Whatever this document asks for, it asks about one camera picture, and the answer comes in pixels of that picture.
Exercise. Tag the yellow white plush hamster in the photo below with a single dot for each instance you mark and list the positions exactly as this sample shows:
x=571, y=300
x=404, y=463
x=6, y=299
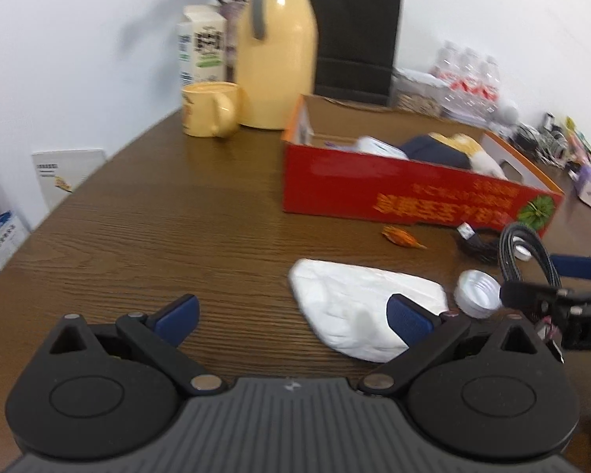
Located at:
x=482, y=160

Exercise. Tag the clear water bottle red label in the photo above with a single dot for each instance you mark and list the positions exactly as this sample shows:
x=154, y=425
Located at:
x=468, y=76
x=488, y=83
x=447, y=66

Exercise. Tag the white power adapter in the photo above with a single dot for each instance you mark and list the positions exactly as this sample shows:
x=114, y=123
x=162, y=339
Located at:
x=550, y=120

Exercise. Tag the white cloth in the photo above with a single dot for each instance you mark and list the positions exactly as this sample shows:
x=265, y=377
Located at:
x=344, y=295

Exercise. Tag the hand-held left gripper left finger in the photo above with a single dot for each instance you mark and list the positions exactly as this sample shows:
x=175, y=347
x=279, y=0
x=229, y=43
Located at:
x=180, y=315

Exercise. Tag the yellow mug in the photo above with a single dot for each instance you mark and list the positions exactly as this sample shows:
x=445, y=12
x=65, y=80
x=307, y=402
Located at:
x=202, y=108

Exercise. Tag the white round lid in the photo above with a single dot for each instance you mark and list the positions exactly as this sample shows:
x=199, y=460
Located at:
x=475, y=290

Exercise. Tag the mottled purple vase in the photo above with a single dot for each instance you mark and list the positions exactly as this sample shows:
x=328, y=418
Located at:
x=231, y=34

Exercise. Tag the navy zip pouch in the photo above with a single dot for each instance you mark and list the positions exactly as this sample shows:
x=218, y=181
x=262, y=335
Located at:
x=433, y=152

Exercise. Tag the white wet wipes pack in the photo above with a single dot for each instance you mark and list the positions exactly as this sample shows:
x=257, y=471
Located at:
x=379, y=148

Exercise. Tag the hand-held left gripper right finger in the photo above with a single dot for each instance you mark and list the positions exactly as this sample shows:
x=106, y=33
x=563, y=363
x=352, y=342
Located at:
x=406, y=320

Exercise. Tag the red cardboard box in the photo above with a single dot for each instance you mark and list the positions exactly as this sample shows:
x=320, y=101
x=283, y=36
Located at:
x=374, y=192

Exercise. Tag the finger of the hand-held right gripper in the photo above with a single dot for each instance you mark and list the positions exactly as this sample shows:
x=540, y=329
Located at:
x=576, y=267
x=527, y=295

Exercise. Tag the blue white box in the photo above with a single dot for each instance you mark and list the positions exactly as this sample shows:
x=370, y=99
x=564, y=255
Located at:
x=2, y=239

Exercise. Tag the clear container of nuts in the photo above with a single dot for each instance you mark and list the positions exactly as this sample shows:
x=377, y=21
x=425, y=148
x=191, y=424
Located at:
x=418, y=101

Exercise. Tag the white sign board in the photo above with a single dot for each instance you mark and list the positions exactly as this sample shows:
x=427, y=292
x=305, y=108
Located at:
x=69, y=167

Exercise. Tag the white bottle cap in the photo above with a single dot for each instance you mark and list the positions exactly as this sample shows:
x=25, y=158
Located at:
x=522, y=254

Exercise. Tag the white milk carton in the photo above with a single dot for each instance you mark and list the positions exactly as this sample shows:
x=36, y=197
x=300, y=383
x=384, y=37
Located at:
x=202, y=44

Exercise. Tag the orange candy wrapper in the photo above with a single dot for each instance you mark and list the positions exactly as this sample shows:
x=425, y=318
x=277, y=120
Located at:
x=401, y=237

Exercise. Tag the yellow thermos jug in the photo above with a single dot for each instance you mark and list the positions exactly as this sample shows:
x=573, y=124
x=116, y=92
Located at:
x=276, y=59

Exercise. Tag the black paper bag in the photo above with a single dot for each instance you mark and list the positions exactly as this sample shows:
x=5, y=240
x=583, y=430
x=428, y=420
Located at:
x=354, y=24

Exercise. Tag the colourful snack packet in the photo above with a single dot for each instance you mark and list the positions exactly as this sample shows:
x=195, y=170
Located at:
x=578, y=143

